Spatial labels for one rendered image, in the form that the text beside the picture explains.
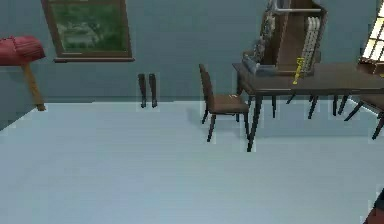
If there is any dark brown dining chair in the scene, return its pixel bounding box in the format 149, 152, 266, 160
198, 63, 251, 143
343, 94, 384, 141

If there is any yellow bottle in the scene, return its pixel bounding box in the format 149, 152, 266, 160
292, 56, 306, 86

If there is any brown open box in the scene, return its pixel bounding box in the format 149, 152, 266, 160
253, 0, 328, 77

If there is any brown framed window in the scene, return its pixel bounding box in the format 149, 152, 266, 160
40, 0, 136, 64

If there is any white ribbed object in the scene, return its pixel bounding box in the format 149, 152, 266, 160
300, 15, 322, 78

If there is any dark brown dining table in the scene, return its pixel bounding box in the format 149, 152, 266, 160
231, 61, 384, 153

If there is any red and black object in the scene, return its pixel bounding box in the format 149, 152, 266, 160
361, 188, 384, 224

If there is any bright window with brown frame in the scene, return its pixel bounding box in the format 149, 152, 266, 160
358, 0, 384, 75

